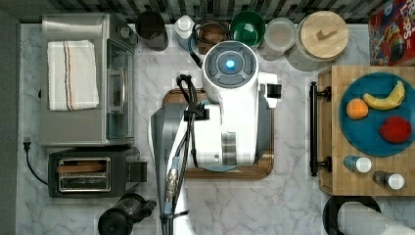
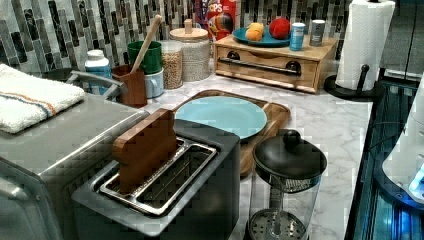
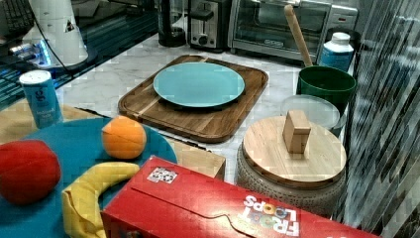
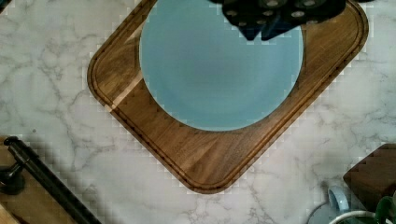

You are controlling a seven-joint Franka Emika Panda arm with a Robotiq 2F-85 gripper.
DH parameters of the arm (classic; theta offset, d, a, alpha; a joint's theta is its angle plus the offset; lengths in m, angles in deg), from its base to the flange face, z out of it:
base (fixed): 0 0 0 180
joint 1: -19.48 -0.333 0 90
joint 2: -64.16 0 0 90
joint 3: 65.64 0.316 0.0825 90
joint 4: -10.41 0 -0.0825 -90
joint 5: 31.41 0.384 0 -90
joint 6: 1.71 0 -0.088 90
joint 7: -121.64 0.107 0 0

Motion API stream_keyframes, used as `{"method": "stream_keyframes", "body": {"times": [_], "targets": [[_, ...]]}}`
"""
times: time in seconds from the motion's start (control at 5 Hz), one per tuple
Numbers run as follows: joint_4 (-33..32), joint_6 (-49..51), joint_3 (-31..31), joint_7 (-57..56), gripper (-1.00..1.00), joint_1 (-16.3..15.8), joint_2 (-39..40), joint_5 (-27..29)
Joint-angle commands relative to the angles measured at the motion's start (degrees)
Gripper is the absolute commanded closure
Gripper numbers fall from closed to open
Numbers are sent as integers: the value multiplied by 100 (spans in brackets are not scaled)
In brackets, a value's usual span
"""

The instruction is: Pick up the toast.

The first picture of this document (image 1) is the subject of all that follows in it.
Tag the dark blue plate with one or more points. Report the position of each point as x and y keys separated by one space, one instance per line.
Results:
x=363 y=133

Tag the stainless steel toaster oven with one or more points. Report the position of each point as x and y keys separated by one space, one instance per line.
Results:
x=111 y=123

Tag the black coffee grinder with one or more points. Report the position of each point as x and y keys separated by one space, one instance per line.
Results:
x=120 y=219

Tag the green mug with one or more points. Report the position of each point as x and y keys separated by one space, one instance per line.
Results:
x=248 y=27

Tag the wooden butcher block cart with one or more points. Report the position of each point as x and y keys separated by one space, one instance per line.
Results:
x=332 y=144

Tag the orange fruit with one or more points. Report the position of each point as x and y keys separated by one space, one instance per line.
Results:
x=356 y=109

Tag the light blue plate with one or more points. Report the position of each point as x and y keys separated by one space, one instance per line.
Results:
x=216 y=168

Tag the dark grey cup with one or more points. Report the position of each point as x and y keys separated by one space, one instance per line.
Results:
x=150 y=27

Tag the dark white-capped shaker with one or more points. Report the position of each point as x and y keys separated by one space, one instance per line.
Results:
x=391 y=180

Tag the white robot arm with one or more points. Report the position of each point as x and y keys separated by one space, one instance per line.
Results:
x=230 y=127

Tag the wooden serving tray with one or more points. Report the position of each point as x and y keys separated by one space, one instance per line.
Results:
x=264 y=153

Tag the black two-slot toaster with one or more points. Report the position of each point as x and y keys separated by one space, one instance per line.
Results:
x=122 y=167

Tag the canister with wooden lid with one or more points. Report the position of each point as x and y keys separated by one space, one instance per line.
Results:
x=322 y=37

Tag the blue white-capped bottle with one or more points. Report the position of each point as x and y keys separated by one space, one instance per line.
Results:
x=183 y=33

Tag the brown toast slice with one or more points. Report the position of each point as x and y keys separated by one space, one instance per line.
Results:
x=80 y=168

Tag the clear glass jar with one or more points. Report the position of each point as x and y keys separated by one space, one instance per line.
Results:
x=280 y=36

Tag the brown wooden box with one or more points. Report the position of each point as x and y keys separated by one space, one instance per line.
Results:
x=210 y=32

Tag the white striped dish towel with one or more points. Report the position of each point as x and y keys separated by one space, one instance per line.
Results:
x=72 y=75

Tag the yellow banana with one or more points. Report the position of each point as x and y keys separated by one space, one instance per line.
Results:
x=394 y=99

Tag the blue white-capped shaker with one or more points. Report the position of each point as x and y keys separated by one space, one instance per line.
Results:
x=358 y=164

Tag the red apple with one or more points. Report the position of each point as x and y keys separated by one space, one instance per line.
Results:
x=395 y=130

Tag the black paper towel holder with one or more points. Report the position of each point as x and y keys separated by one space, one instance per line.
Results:
x=333 y=206

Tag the colourful cereal box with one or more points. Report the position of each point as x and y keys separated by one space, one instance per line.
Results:
x=392 y=35

